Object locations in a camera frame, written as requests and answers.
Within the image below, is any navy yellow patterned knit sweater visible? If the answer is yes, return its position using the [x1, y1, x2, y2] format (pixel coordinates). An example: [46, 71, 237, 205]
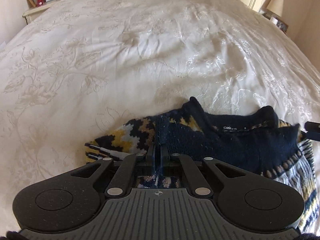
[85, 97, 319, 233]

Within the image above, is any framed photo right side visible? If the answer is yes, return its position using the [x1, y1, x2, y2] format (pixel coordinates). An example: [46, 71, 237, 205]
[277, 20, 289, 34]

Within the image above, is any cream floral bedspread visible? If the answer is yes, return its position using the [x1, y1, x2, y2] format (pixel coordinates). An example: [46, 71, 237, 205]
[1, 0, 319, 232]

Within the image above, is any cream table lamp right side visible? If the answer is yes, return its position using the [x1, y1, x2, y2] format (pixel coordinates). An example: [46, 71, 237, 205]
[266, 0, 284, 17]

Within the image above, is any cream bedside table left side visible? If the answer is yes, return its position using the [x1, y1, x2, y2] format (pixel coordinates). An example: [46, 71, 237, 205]
[22, 0, 61, 24]

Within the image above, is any wooden picture frame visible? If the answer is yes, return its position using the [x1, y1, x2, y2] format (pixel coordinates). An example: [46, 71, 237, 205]
[27, 0, 37, 8]

